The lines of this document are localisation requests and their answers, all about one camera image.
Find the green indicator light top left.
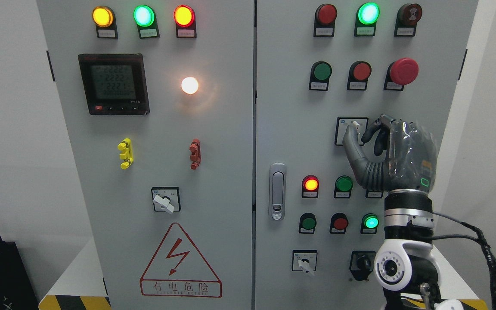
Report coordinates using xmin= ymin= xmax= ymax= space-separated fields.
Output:
xmin=133 ymin=5 xmax=160 ymax=39

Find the green lit push button lower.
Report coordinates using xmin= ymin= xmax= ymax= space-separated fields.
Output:
xmin=360 ymin=213 xmax=380 ymax=234

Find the red terminal clip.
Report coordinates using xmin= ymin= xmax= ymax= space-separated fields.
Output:
xmin=189 ymin=139 xmax=201 ymax=170

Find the red lit indicator middle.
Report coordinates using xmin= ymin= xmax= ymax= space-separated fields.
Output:
xmin=302 ymin=175 xmax=319 ymax=198

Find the black key selector switch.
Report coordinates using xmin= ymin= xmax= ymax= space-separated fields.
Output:
xmin=350 ymin=251 xmax=376 ymax=281

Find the gray rotary switch bottom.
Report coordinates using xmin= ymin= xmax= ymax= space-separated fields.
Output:
xmin=291 ymin=250 xmax=318 ymax=276

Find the silver door handle lock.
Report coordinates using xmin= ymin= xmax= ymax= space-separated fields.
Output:
xmin=268 ymin=163 xmax=287 ymax=220

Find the gray robotic hand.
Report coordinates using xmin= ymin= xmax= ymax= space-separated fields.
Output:
xmin=343 ymin=115 xmax=438 ymax=193

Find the gray electrical cabinet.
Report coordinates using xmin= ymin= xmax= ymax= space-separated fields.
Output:
xmin=37 ymin=0 xmax=478 ymax=310

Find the yellow indicator light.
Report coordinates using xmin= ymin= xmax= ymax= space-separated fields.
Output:
xmin=91 ymin=6 xmax=118 ymax=39

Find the red push button lower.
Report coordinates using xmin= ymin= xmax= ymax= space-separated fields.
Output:
xmin=329 ymin=213 xmax=350 ymax=234

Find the white glowing lamp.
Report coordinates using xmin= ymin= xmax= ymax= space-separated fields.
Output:
xmin=181 ymin=76 xmax=199 ymax=95

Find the gray rotary switch left door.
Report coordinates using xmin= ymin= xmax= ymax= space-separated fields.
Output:
xmin=151 ymin=186 xmax=181 ymax=214

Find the red electrical danger sign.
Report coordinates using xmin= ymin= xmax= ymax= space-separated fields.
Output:
xmin=139 ymin=223 xmax=222 ymax=298

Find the red push button upper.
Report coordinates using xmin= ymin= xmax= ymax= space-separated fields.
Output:
xmin=347 ymin=61 xmax=372 ymax=91

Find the red indicator light top right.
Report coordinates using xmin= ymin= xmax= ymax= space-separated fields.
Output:
xmin=313 ymin=3 xmax=338 ymax=37

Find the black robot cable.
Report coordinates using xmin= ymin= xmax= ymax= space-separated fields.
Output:
xmin=431 ymin=211 xmax=496 ymax=310

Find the green lit indicator top right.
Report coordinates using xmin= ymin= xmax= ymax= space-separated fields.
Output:
xmin=354 ymin=2 xmax=380 ymax=37

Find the yellow terminal clip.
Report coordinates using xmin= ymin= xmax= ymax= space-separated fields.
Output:
xmin=117 ymin=138 xmax=134 ymax=170

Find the red push button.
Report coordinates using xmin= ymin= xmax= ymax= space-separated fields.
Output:
xmin=347 ymin=61 xmax=372 ymax=91
xmin=329 ymin=213 xmax=350 ymax=234

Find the green push button upper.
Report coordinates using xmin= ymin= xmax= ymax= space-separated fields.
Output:
xmin=308 ymin=61 xmax=332 ymax=91

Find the green indicator middle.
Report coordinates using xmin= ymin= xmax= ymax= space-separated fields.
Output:
xmin=333 ymin=175 xmax=353 ymax=198

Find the black digital power meter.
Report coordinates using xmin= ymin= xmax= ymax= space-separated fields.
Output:
xmin=77 ymin=53 xmax=150 ymax=115

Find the dark red buzzer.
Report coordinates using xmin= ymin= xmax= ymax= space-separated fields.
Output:
xmin=394 ymin=3 xmax=423 ymax=37

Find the red emergency stop button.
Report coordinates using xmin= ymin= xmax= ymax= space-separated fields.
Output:
xmin=384 ymin=57 xmax=419 ymax=91

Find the red lit indicator light top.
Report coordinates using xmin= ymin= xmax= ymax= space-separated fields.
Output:
xmin=174 ymin=5 xmax=197 ymax=38

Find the gray rotary switch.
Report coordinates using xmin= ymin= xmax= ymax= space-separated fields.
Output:
xmin=291 ymin=250 xmax=318 ymax=276
xmin=335 ymin=116 xmax=369 ymax=146

